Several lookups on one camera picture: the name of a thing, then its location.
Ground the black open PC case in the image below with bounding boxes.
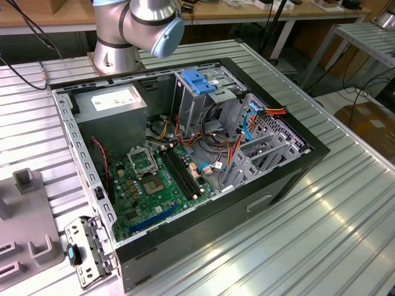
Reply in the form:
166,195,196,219
49,57,331,294

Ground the grey parts rack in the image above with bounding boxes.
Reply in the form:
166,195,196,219
0,168,66,291

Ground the black case fan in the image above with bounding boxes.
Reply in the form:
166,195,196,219
91,138,115,204

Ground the metal optical drive cage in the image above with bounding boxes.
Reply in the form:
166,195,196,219
171,66,247,136

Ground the green motherboard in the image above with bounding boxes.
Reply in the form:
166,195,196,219
107,143,217,243

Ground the orange power wire black plug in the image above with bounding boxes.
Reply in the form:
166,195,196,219
251,105,288,128

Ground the black cable metal connector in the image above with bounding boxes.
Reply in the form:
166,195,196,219
0,54,50,91

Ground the CPU socket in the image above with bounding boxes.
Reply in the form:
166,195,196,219
141,175,165,195

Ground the blue plastic drive latch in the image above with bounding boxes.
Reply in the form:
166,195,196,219
181,70,217,96

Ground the red black fan wire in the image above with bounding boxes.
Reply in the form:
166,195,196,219
90,138,110,189

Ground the black latch blue button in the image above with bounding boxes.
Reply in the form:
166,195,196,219
67,242,83,267

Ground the metal socket cover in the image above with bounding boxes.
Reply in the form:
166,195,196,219
127,144,160,179

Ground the red orange wire bundle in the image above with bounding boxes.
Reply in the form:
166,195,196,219
174,114,204,147

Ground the metal slat side table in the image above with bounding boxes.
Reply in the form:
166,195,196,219
301,23,395,93

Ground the yellow orange wire bundle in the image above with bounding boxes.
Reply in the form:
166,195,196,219
154,119,171,140

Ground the metal expansion slot retainer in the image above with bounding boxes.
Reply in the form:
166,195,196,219
64,215,117,290

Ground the black RAM slot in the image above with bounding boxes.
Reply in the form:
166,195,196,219
159,149,192,200
162,148,196,199
166,147,199,197
170,146,203,195

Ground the orange wire strand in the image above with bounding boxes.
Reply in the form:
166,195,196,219
226,135,245,173

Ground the blue expansion slot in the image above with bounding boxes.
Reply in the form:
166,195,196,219
128,203,179,234

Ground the small blue wire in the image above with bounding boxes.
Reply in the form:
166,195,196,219
197,160,225,176

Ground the grey power supply unit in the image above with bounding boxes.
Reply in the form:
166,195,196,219
72,83,149,158

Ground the black cable bundle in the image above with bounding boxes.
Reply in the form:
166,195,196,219
199,103,232,152

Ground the metal disk bay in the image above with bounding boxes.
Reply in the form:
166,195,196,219
220,132,302,192

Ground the blue data wire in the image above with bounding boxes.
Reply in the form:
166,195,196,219
241,102,262,143

